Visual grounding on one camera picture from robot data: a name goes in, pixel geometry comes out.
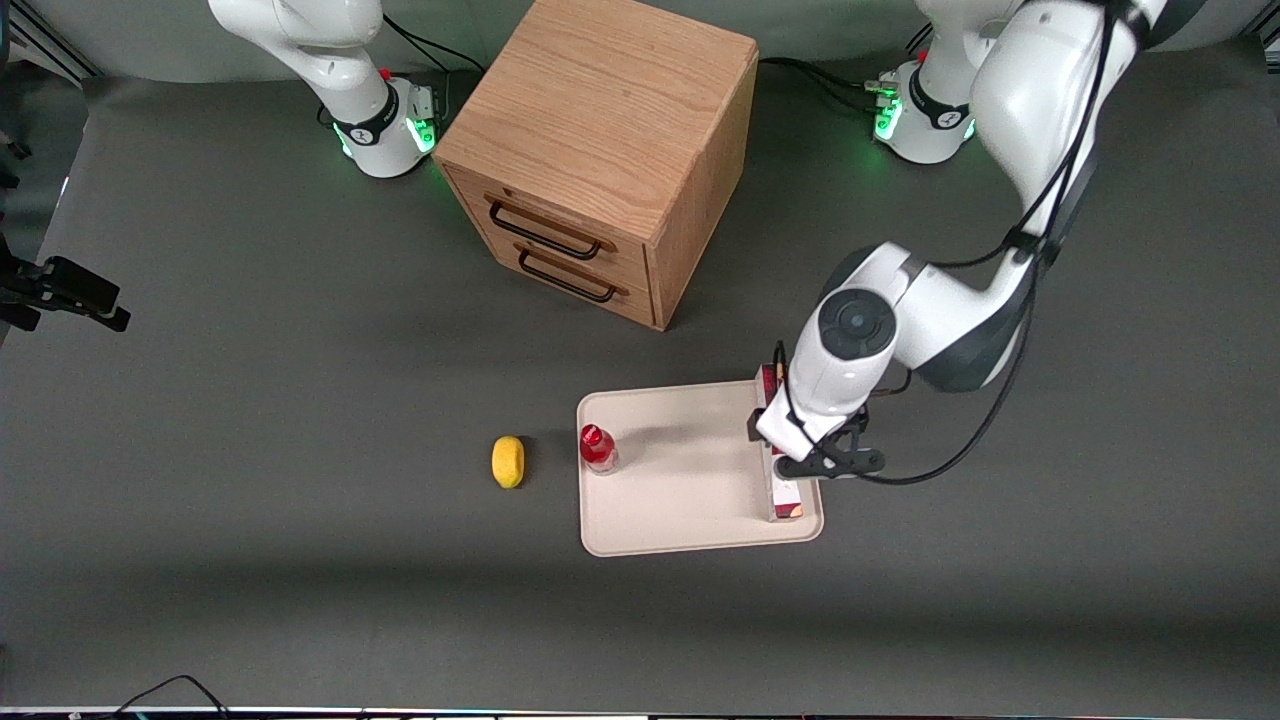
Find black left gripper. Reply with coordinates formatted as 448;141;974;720
746;392;871;453

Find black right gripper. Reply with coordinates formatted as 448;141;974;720
0;235;133;334

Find red plaid cookie box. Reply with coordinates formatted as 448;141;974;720
758;362;807;524

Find beige plastic tray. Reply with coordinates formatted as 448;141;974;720
576;378;826;558

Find small red-capped bottle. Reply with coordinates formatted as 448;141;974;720
579;423;620;477

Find wooden drawer front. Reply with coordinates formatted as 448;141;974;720
445;165;656;293
468;215;658;329

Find yellow lemon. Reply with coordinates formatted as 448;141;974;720
491;435;527;490

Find oak wooden drawer cabinet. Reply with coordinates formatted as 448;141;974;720
432;0;761;333

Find black metal drawer handle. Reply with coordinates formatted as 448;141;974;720
516;248;617;304
488;200;605;262

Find aluminium frame rail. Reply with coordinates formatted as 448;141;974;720
8;0;103;83

